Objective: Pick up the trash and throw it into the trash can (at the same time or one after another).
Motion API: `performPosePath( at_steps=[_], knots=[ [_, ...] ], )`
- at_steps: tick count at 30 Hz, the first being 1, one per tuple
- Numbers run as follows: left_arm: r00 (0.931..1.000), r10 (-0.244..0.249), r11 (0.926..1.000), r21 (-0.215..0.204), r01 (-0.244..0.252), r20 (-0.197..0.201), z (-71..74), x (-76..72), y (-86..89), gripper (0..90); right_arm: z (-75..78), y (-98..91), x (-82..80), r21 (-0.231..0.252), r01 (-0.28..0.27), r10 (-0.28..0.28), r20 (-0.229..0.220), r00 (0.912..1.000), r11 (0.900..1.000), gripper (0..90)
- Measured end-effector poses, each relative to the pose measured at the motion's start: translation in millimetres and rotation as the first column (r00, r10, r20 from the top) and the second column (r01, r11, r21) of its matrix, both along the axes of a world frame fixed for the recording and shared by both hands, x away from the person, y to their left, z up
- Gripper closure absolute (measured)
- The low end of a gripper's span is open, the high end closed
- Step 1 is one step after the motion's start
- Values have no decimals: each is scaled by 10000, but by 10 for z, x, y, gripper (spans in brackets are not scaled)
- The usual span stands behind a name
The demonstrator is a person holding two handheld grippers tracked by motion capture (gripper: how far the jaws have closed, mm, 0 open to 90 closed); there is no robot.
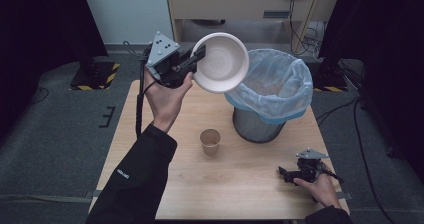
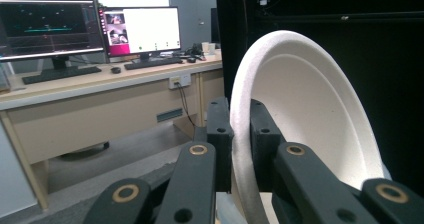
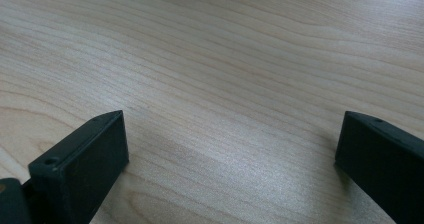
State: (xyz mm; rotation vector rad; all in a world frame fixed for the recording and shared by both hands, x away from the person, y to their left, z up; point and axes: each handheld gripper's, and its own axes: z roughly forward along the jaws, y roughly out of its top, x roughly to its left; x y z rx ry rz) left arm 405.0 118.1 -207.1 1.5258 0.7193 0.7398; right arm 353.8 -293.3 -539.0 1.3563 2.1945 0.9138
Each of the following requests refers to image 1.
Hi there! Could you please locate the black cable from socket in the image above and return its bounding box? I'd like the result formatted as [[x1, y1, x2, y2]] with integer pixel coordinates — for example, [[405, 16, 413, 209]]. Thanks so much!
[[287, 0, 311, 57]]

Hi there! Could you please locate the thin black floor cable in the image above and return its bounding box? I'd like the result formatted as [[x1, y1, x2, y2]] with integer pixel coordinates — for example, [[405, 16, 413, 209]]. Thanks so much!
[[30, 86, 51, 106]]

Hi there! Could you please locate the tangle of white cables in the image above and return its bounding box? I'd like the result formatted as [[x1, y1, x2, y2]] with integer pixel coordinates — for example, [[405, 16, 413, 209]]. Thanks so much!
[[301, 19, 327, 53]]

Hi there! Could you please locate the translucent blue bin bag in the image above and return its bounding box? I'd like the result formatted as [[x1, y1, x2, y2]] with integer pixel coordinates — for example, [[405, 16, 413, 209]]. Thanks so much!
[[223, 48, 315, 125]]

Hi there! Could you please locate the white disposable bowl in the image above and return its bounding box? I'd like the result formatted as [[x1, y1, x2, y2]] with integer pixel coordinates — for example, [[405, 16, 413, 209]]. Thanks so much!
[[190, 31, 251, 95]]

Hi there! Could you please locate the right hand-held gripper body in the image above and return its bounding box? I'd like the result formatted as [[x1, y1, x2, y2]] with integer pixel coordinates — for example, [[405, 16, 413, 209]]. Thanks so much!
[[295, 147, 331, 185]]

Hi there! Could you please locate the black curtain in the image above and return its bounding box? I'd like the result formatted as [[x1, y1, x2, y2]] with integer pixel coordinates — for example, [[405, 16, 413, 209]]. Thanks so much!
[[0, 0, 109, 143], [317, 0, 424, 183]]

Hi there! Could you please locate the hand-held gripper black cable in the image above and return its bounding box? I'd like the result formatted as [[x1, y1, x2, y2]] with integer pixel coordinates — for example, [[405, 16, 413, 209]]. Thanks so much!
[[121, 39, 158, 140], [320, 167, 346, 185]]

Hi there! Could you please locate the black stand base striped edge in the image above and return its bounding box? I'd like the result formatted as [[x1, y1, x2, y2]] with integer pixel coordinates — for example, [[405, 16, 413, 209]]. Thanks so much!
[[69, 60, 121, 92], [312, 68, 350, 93]]

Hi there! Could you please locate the metal mesh trash bin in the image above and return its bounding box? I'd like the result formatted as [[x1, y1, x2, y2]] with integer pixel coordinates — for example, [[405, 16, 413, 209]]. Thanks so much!
[[231, 105, 288, 144]]

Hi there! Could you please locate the left hand-held gripper black cable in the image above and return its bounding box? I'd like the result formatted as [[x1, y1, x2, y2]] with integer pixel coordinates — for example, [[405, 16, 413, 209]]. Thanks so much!
[[121, 39, 158, 140]]

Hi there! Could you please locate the right hand-held gripper black cable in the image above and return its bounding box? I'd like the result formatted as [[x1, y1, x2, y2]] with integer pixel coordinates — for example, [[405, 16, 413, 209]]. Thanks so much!
[[320, 167, 346, 185]]

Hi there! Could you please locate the person's right hand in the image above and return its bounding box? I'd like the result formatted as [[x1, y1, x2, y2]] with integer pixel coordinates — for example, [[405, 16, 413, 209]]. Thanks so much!
[[292, 162, 343, 210]]

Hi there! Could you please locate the person's left hand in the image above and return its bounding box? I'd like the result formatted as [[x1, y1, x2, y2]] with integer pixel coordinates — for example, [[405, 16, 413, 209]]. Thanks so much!
[[143, 66, 195, 134]]

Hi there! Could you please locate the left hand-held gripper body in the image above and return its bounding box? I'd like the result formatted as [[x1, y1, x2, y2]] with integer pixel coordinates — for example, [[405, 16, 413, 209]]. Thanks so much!
[[145, 30, 198, 89]]

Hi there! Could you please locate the brown paper cup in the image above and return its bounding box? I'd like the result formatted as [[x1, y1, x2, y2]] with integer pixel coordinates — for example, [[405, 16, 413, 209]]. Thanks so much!
[[198, 127, 222, 157]]

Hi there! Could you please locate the long black floor cable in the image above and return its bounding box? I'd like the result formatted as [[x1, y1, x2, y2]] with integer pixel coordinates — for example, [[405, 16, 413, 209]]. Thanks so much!
[[315, 96, 398, 224]]

